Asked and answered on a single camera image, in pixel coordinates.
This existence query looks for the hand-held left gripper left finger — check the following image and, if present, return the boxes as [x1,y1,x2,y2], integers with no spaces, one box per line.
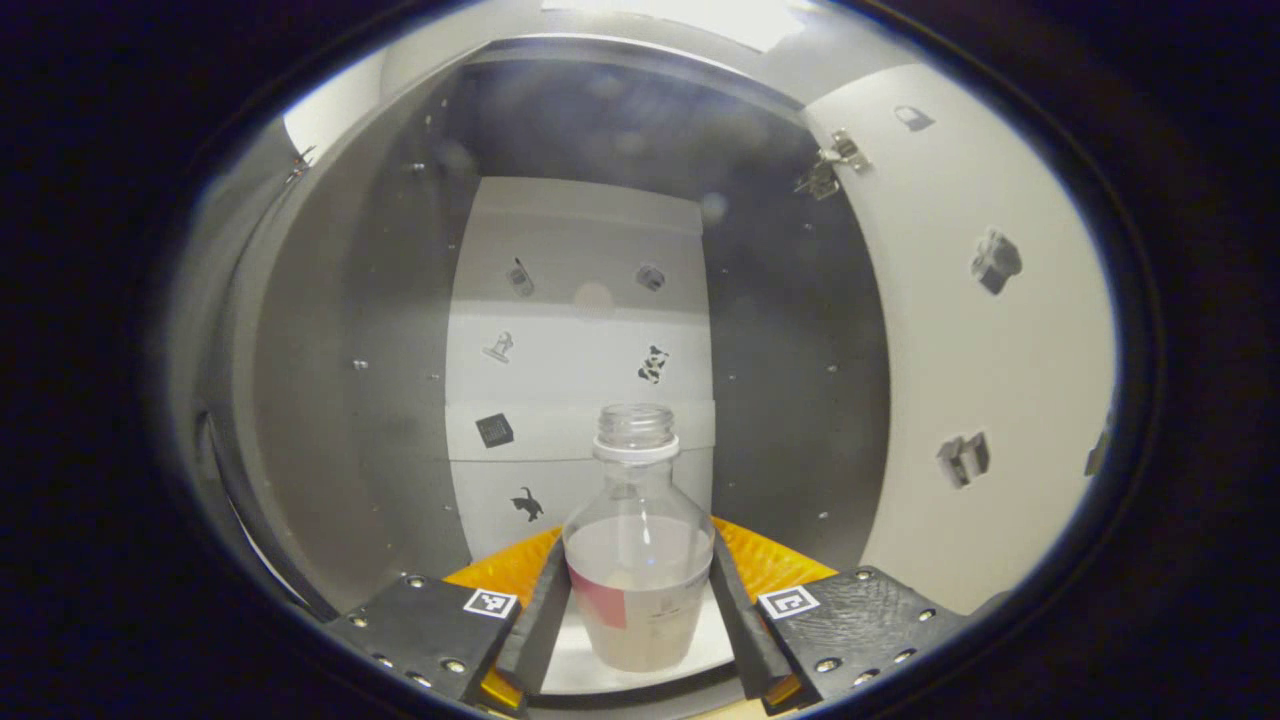
[325,528,573,713]

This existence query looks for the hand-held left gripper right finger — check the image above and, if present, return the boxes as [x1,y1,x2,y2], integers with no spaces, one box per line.
[708,518,971,714]

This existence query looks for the clear bottle red label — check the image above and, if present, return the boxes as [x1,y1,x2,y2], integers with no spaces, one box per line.
[562,403,717,674]

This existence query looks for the dark grey cabinet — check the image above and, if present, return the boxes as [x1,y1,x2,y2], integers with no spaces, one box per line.
[165,35,893,703]

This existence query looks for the metal cabinet hinge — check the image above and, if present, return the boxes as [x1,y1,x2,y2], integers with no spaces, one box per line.
[794,129,872,201]

